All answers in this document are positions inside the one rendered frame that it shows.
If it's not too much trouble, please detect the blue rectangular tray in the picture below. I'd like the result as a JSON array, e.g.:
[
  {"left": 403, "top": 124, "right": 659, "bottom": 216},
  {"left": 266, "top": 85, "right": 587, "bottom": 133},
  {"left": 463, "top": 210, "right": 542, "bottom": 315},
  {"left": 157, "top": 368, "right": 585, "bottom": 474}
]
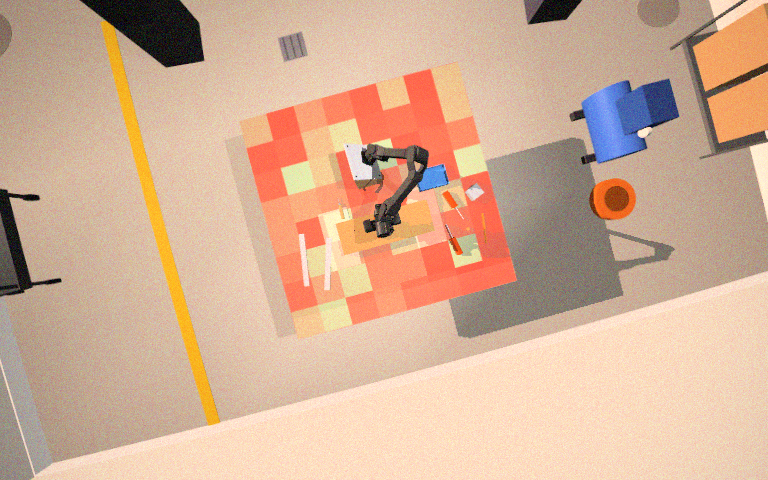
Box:
[{"left": 418, "top": 163, "right": 449, "bottom": 192}]

